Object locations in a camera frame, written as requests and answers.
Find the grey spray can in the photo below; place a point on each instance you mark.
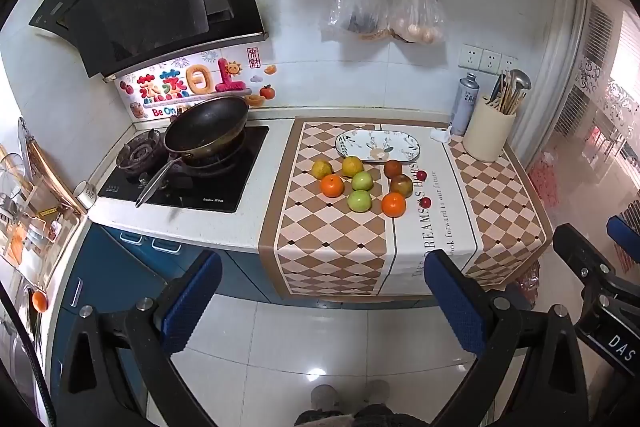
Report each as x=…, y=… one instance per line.
x=465, y=104

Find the dark red apple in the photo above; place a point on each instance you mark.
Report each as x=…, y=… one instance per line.
x=393, y=168

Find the person's dark pants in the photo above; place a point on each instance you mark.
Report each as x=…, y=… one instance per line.
x=370, y=418

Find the clear plastic bag with eggs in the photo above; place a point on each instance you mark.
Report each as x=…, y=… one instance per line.
x=417, y=22

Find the red net bag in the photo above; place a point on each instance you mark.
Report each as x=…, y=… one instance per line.
x=544, y=177

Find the dark metal wok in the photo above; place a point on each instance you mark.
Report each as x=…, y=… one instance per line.
x=207, y=124

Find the glass sliding door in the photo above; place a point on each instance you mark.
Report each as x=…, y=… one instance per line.
x=600, y=107

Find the colourful wall sticker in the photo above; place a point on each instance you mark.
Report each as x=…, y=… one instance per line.
x=195, y=82

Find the black glass gas stove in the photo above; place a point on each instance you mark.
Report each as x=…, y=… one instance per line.
x=220, y=192

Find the person's shoe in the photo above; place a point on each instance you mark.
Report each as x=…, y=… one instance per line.
x=324, y=397
x=377, y=392

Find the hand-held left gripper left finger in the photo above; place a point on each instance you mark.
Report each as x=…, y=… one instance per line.
x=192, y=302

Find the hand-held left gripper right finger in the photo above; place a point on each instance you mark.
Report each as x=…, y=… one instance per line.
x=452, y=302

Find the dish rack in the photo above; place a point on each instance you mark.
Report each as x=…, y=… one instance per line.
x=35, y=212

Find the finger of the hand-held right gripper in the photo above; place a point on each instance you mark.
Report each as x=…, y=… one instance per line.
x=580, y=249
x=624, y=231

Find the bundle of chopsticks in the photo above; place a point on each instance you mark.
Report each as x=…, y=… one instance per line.
x=507, y=97

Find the brown diamond pattern mat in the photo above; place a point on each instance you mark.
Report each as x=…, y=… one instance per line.
x=325, y=237

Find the yellow citrus fruit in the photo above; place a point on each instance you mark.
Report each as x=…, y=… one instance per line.
x=322, y=169
x=352, y=166

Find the white wall socket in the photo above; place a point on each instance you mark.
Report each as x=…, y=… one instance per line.
x=490, y=61
x=470, y=57
x=509, y=63

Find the green apple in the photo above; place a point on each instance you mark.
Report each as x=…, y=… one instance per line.
x=359, y=201
x=362, y=181

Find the small white cup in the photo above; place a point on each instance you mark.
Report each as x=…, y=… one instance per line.
x=86, y=195

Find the person's right shoe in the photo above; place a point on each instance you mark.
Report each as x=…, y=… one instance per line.
x=377, y=392

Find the orange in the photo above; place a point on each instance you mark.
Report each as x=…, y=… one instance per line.
x=393, y=205
x=332, y=186

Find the cream utensil holder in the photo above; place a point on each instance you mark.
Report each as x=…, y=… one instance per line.
x=487, y=134

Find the metal spoon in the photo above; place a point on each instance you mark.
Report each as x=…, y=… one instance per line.
x=521, y=82

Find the small orange fruit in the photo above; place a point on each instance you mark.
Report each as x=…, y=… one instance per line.
x=39, y=301

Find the person's left shoe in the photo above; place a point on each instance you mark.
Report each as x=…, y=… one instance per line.
x=324, y=397

